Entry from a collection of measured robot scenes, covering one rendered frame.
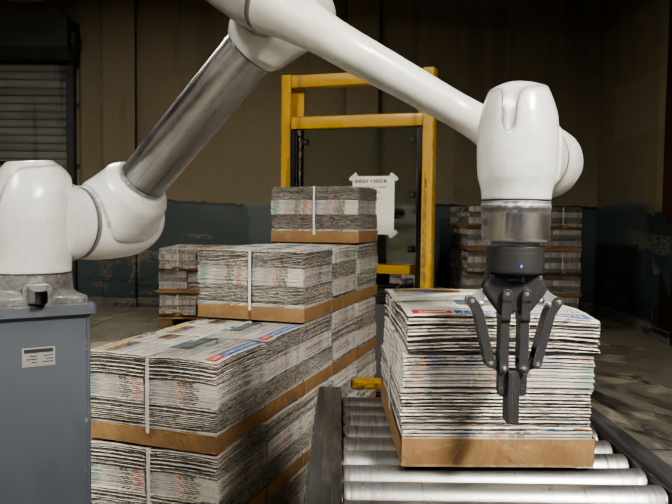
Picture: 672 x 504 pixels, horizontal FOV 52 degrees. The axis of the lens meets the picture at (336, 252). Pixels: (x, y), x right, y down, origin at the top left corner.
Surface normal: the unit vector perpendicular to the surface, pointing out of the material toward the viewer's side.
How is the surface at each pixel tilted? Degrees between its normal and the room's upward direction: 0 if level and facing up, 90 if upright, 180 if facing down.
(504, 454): 94
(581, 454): 91
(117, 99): 90
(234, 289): 90
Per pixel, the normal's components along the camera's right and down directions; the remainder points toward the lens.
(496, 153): -0.66, 0.06
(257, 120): 0.00, 0.05
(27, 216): 0.35, 0.00
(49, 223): 0.76, 0.01
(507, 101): -0.51, -0.18
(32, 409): 0.53, 0.05
